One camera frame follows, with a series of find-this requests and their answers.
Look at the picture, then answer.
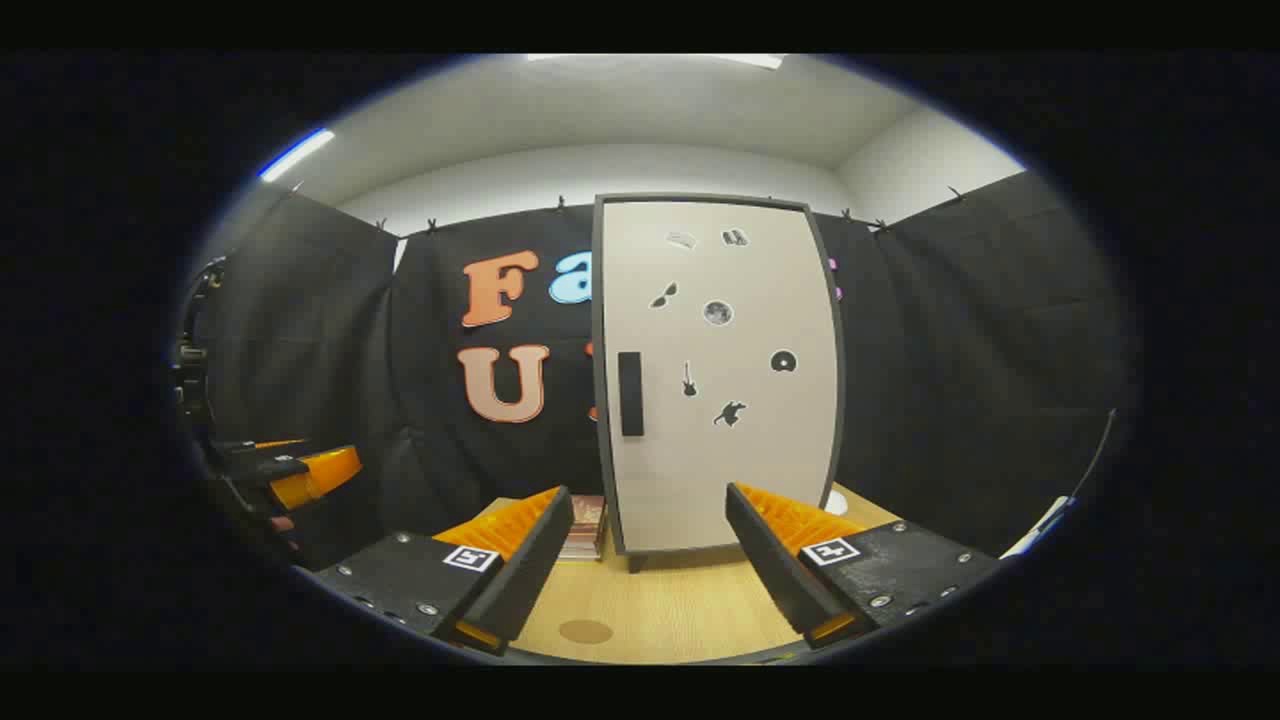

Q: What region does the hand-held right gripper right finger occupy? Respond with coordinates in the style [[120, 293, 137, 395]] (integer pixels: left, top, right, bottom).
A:
[[725, 482, 1001, 651]]

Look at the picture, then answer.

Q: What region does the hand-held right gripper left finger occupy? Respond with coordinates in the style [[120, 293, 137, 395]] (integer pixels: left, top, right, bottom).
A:
[[310, 486, 576, 658]]

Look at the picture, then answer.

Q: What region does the grey cabinet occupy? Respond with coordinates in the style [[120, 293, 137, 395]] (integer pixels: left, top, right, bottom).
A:
[[592, 193, 848, 573]]

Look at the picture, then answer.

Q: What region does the black backdrop cloth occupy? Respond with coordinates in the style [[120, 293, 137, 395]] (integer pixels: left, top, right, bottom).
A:
[[195, 170, 1131, 571]]

